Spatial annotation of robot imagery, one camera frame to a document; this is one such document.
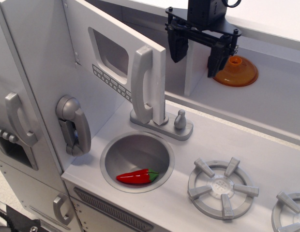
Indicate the grey oven vent panel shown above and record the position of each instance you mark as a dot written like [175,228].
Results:
[114,212]

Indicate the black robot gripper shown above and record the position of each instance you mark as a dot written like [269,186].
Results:
[190,23]

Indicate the silver stove burner at edge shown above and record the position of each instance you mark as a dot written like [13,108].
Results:
[286,212]

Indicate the silver toy faucet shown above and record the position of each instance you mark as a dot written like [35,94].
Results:
[174,126]

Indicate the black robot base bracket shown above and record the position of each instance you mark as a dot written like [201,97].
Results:
[14,221]

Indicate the white microwave door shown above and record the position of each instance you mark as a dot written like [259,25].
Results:
[103,42]

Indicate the silver upper fridge handle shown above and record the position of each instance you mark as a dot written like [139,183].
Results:
[13,104]

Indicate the round silver sink basin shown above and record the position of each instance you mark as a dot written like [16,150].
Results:
[135,151]

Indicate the silver fridge handle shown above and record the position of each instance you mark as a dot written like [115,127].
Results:
[62,212]
[13,104]

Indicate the silver toy telephone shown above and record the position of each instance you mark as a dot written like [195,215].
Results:
[74,126]

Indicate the orange plastic strainer lid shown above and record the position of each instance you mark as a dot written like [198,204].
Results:
[238,72]

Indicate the grey ice dispenser panel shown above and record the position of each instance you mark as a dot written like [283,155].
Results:
[11,146]

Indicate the silver lower fridge handle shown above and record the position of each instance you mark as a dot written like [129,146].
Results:
[62,212]

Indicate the red toy chili pepper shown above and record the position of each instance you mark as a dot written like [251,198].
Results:
[142,176]

